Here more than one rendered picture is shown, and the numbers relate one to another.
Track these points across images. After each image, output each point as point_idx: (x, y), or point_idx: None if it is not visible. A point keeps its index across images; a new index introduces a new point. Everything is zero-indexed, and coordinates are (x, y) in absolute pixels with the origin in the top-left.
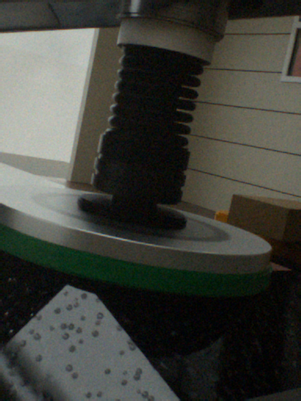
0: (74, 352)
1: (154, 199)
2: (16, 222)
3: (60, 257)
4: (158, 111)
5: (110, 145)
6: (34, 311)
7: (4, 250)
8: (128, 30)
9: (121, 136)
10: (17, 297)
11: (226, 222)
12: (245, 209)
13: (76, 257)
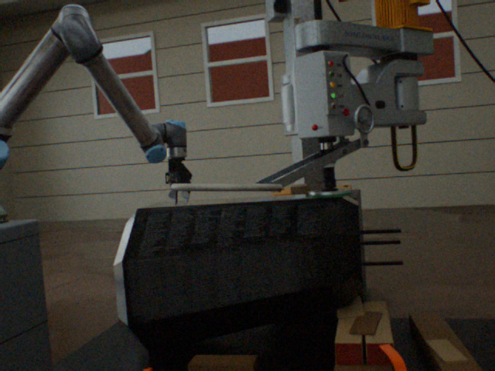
0: (346, 204)
1: (336, 186)
2: (331, 193)
3: (339, 195)
4: (333, 175)
5: (329, 181)
6: (339, 202)
7: (330, 197)
8: (327, 165)
9: (330, 179)
10: (335, 202)
11: (291, 194)
12: (295, 189)
13: (341, 194)
